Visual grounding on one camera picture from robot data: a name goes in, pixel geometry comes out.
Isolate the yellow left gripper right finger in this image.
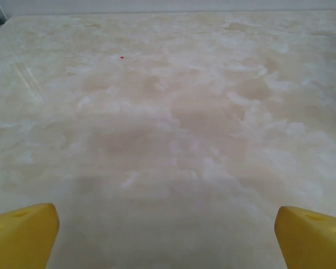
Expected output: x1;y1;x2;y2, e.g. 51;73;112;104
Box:
274;206;336;269

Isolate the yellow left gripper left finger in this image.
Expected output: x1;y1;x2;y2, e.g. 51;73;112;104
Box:
0;202;60;269

